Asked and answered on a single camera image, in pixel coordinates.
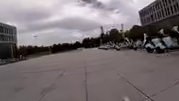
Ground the row of dark trees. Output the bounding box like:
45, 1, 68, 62
13, 21, 158, 60

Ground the grey paved plaza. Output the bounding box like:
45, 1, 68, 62
0, 34, 179, 101

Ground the tall lamp pole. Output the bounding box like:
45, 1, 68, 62
32, 34, 40, 48

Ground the row of parked bicycles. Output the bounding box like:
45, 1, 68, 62
97, 25, 179, 70

